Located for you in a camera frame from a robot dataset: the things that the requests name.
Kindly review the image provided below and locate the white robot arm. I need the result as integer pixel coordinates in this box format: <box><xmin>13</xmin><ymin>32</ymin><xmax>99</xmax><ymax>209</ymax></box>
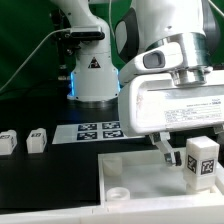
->
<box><xmin>114</xmin><ymin>0</ymin><xmax>224</xmax><ymax>136</ymax></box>

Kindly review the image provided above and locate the white sheet with tags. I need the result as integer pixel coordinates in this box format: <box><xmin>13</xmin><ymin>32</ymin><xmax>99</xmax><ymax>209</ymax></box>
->
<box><xmin>51</xmin><ymin>120</ymin><xmax>144</xmax><ymax>145</ymax></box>

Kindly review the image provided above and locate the black cable on table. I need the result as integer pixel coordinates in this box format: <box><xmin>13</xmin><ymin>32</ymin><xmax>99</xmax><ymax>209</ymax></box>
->
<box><xmin>0</xmin><ymin>81</ymin><xmax>69</xmax><ymax>98</ymax></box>

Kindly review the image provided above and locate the grey camera cable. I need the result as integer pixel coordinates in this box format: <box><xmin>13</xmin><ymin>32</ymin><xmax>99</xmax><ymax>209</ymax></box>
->
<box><xmin>0</xmin><ymin>28</ymin><xmax>72</xmax><ymax>93</ymax></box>

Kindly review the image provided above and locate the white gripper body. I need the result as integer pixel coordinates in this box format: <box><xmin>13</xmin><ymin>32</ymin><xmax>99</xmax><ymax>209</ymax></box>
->
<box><xmin>118</xmin><ymin>70</ymin><xmax>224</xmax><ymax>136</ymax></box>

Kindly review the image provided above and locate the white square tabletop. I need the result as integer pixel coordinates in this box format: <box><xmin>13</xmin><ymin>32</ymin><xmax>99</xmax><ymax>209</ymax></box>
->
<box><xmin>98</xmin><ymin>150</ymin><xmax>224</xmax><ymax>210</ymax></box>

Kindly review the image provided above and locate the black camera on stand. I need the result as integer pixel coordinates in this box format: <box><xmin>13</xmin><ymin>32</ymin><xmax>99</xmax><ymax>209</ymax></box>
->
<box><xmin>50</xmin><ymin>9</ymin><xmax>105</xmax><ymax>80</ymax></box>

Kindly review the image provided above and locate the white front rail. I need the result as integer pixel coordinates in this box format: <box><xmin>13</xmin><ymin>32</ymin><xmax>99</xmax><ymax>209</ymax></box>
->
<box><xmin>0</xmin><ymin>194</ymin><xmax>224</xmax><ymax>224</ymax></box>

